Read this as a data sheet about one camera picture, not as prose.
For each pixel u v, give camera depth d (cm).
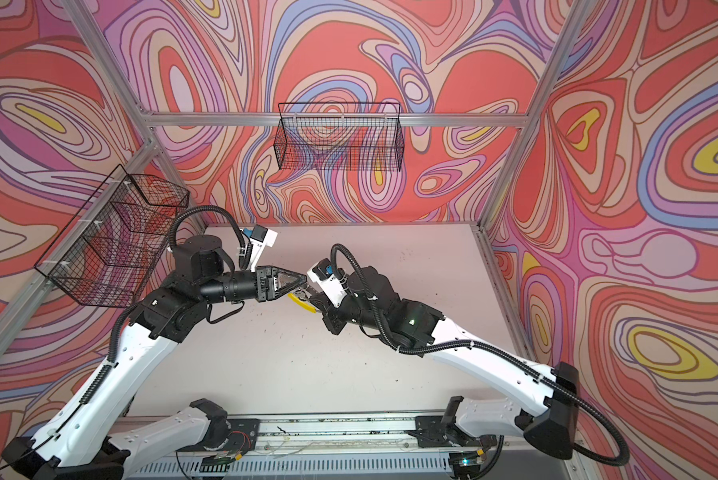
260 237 56
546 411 39
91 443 37
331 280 54
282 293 56
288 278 58
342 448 72
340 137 98
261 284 52
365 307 52
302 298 65
